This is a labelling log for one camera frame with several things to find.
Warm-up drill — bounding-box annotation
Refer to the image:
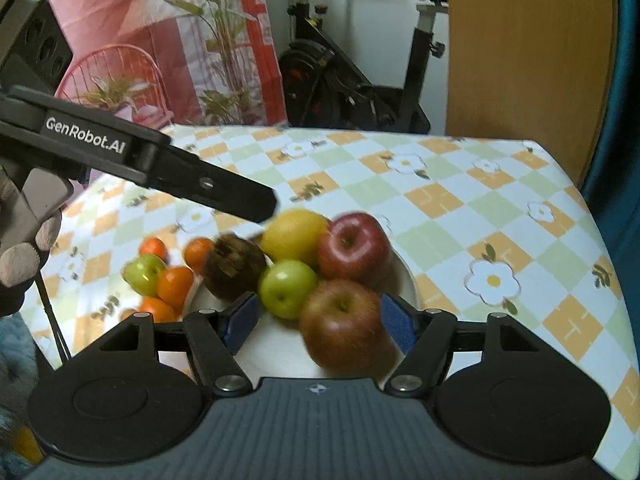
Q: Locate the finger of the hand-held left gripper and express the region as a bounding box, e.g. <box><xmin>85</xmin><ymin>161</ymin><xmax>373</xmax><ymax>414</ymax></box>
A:
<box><xmin>147</xmin><ymin>145</ymin><xmax>279</xmax><ymax>224</ymax></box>

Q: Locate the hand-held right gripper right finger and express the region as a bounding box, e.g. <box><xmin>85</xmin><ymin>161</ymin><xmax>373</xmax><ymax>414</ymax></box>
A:
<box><xmin>379</xmin><ymin>293</ymin><xmax>548</xmax><ymax>396</ymax></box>

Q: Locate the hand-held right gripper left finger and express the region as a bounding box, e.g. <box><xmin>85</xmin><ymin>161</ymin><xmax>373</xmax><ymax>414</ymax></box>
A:
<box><xmin>95</xmin><ymin>291</ymin><xmax>262</xmax><ymax>395</ymax></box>

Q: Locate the beige round plate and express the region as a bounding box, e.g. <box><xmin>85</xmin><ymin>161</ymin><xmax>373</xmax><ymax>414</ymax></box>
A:
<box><xmin>182</xmin><ymin>240</ymin><xmax>418</xmax><ymax>392</ymax></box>

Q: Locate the dark brown mangosteen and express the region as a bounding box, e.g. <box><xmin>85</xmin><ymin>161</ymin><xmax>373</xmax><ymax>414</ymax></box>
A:
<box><xmin>201</xmin><ymin>234</ymin><xmax>267</xmax><ymax>302</ymax></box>

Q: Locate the small green apple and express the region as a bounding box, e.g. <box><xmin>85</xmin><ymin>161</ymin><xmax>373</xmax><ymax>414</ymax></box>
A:
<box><xmin>257</xmin><ymin>259</ymin><xmax>320</xmax><ymax>321</ymax></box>
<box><xmin>123</xmin><ymin>254</ymin><xmax>167</xmax><ymax>297</ymax></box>

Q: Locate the brownish red apple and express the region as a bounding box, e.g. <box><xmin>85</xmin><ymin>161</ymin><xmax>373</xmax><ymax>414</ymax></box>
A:
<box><xmin>299</xmin><ymin>279</ymin><xmax>388</xmax><ymax>378</ymax></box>

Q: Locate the small orange tangerine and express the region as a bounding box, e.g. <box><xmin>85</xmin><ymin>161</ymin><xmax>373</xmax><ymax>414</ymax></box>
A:
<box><xmin>139</xmin><ymin>236</ymin><xmax>167</xmax><ymax>259</ymax></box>
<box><xmin>136</xmin><ymin>296</ymin><xmax>177</xmax><ymax>324</ymax></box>
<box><xmin>156</xmin><ymin>266</ymin><xmax>196</xmax><ymax>311</ymax></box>
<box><xmin>184</xmin><ymin>238</ymin><xmax>217</xmax><ymax>273</ymax></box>

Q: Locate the yellow lemon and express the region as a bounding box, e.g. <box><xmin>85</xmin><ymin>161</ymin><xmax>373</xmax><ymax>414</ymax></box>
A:
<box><xmin>260</xmin><ymin>209</ymin><xmax>331</xmax><ymax>268</ymax></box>

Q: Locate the bright red apple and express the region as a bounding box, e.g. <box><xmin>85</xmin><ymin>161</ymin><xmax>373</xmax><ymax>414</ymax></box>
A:
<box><xmin>316</xmin><ymin>212</ymin><xmax>393</xmax><ymax>288</ymax></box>

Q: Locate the person's left hand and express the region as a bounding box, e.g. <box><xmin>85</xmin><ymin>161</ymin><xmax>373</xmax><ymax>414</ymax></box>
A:
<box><xmin>0</xmin><ymin>165</ymin><xmax>63</xmax><ymax>318</ymax></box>

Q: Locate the printed backdrop cloth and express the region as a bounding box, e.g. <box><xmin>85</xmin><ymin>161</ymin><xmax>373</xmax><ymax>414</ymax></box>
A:
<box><xmin>0</xmin><ymin>0</ymin><xmax>288</xmax><ymax>128</ymax></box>

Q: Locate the checkered floral tablecloth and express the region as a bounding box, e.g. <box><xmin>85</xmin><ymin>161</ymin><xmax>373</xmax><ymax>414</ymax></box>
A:
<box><xmin>20</xmin><ymin>122</ymin><xmax>640</xmax><ymax>480</ymax></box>

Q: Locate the black exercise bike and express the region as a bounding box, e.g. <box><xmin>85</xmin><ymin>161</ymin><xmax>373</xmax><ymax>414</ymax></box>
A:
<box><xmin>260</xmin><ymin>0</ymin><xmax>448</xmax><ymax>135</ymax></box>

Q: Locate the blue fluffy rug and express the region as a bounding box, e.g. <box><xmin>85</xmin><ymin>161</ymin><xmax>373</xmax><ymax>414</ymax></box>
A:
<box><xmin>0</xmin><ymin>312</ymin><xmax>53</xmax><ymax>466</ymax></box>

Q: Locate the wooden board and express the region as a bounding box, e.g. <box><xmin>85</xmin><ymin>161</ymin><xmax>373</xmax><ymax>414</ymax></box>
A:
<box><xmin>444</xmin><ymin>0</ymin><xmax>617</xmax><ymax>186</ymax></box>

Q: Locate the teal curtain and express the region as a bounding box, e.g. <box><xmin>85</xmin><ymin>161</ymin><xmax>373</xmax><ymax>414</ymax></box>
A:
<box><xmin>580</xmin><ymin>0</ymin><xmax>640</xmax><ymax>301</ymax></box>

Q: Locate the black cable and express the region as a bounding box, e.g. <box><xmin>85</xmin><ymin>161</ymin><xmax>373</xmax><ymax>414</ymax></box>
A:
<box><xmin>34</xmin><ymin>280</ymin><xmax>68</xmax><ymax>363</ymax></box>

